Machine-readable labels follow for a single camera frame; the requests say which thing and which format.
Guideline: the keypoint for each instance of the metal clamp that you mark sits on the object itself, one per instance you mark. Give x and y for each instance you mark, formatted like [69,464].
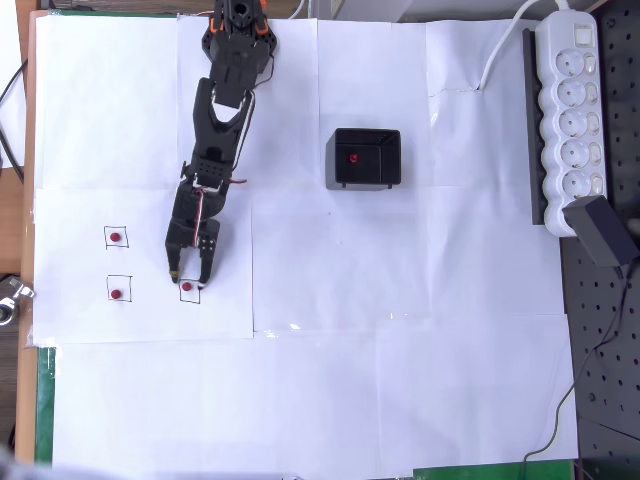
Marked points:
[10,305]

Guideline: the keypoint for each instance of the red bead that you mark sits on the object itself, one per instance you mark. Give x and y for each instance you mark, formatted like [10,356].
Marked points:
[353,159]
[115,237]
[187,286]
[116,294]

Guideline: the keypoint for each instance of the black rail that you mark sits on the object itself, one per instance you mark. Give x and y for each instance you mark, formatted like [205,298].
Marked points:
[534,150]

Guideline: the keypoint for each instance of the white paper with drawn squares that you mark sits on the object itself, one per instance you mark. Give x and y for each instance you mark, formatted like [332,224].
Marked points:
[150,320]

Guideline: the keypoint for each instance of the black open box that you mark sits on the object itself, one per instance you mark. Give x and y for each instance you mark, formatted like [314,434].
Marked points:
[380,165]

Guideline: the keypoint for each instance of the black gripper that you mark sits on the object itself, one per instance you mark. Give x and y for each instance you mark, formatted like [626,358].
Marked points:
[181,239]

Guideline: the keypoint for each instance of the green mat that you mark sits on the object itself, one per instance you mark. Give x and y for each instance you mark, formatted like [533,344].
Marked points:
[44,400]

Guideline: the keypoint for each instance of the black pegboard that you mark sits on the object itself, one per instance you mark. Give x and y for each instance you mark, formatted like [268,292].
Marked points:
[610,375]

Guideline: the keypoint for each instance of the black power adapter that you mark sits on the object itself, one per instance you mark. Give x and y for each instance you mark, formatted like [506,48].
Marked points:
[597,230]

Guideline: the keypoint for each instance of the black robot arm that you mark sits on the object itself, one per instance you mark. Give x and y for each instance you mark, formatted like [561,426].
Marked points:
[225,75]

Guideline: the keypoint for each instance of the white power strip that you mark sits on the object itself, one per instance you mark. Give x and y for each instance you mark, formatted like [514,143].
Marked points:
[570,125]

